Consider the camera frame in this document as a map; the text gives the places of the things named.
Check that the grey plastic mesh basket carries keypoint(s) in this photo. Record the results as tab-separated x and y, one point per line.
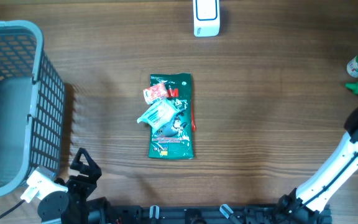
32	105

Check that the white barcode scanner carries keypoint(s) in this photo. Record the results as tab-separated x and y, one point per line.
206	17

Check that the light green tissue packet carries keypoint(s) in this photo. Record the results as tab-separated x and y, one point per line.
159	114

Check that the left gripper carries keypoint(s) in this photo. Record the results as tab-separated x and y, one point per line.
92	170

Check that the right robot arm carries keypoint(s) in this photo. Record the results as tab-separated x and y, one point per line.
306	203

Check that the red stick sachet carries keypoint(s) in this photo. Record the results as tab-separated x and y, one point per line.
193	124

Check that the red square snack packet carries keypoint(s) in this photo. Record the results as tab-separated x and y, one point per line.
155	93

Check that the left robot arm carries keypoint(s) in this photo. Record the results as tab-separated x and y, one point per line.
72	206

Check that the green 3M gloves package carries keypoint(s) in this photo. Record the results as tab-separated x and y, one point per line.
174	139

